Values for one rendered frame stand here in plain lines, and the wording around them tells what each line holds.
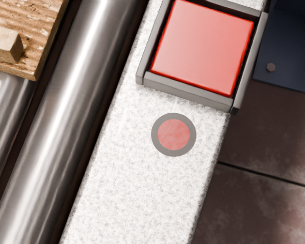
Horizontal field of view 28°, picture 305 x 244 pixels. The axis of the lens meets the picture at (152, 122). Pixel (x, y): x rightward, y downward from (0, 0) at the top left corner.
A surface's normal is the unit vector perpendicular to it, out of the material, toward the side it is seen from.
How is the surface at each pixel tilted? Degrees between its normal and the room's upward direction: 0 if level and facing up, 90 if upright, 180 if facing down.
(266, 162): 0
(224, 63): 0
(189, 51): 0
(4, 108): 31
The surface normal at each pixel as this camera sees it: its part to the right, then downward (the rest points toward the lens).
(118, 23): 0.63, 0.00
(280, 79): 0.02, -0.27
